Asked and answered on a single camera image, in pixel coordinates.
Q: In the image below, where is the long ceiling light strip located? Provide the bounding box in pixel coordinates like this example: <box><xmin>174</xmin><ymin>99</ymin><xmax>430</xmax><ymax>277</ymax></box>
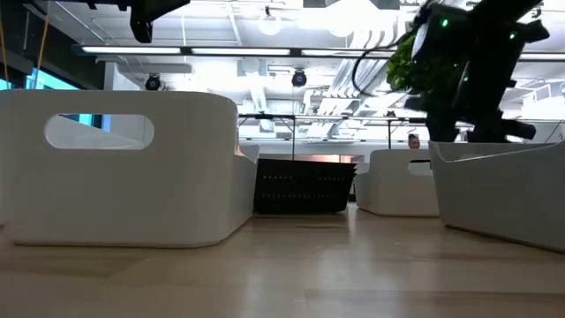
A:
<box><xmin>72</xmin><ymin>42</ymin><xmax>397</xmax><ymax>58</ymax></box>

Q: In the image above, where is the round white pendant lamp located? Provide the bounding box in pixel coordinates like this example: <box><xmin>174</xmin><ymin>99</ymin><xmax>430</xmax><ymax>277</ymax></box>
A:
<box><xmin>257</xmin><ymin>6</ymin><xmax>283</xmax><ymax>37</ymax></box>

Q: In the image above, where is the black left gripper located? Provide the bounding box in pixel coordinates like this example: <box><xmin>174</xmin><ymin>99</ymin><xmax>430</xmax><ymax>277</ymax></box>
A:
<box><xmin>130</xmin><ymin>0</ymin><xmax>192</xmax><ymax>44</ymax></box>

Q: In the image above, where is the yellow cable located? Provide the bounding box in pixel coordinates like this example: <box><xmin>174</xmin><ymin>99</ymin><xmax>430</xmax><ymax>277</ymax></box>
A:
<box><xmin>34</xmin><ymin>12</ymin><xmax>49</xmax><ymax>77</ymax></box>

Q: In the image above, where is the white plastic basket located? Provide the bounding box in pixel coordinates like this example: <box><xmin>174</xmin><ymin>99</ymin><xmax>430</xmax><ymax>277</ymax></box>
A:
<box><xmin>0</xmin><ymin>89</ymin><xmax>260</xmax><ymax>249</ymax></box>
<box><xmin>354</xmin><ymin>148</ymin><xmax>441</xmax><ymax>218</ymax></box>

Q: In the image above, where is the blue lit screen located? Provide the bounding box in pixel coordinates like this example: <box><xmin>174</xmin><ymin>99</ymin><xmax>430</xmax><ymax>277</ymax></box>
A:
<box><xmin>0</xmin><ymin>65</ymin><xmax>105</xmax><ymax>129</ymax></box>

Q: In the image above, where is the grey plastic basket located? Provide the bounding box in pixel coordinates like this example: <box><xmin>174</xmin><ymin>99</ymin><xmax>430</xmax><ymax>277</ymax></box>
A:
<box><xmin>427</xmin><ymin>140</ymin><xmax>565</xmax><ymax>255</ymax></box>

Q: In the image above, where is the black plastic basket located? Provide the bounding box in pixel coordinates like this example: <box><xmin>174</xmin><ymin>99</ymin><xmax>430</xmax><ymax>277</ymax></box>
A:
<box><xmin>252</xmin><ymin>157</ymin><xmax>358</xmax><ymax>216</ymax></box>

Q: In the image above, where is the green leafy plant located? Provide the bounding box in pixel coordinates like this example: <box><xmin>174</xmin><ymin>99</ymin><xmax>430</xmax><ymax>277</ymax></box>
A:
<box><xmin>386</xmin><ymin>33</ymin><xmax>463</xmax><ymax>96</ymax></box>

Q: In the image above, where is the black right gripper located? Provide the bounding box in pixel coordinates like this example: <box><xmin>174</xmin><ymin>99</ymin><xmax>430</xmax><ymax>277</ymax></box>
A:
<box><xmin>467</xmin><ymin>79</ymin><xmax>538</xmax><ymax>143</ymax></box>

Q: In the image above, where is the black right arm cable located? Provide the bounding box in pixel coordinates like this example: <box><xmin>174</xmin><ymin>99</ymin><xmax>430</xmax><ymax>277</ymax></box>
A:
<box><xmin>351</xmin><ymin>33</ymin><xmax>418</xmax><ymax>97</ymax></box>

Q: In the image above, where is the black frame desk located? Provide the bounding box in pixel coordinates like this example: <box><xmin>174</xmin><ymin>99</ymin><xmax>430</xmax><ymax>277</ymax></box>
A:
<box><xmin>237</xmin><ymin>112</ymin><xmax>298</xmax><ymax>163</ymax></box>
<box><xmin>387</xmin><ymin>116</ymin><xmax>429</xmax><ymax>150</ymax></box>

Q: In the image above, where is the black ceiling spotlight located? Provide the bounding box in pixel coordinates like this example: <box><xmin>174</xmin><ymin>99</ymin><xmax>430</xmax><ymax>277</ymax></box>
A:
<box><xmin>144</xmin><ymin>72</ymin><xmax>162</xmax><ymax>93</ymax></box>
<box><xmin>290</xmin><ymin>68</ymin><xmax>308</xmax><ymax>88</ymax></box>

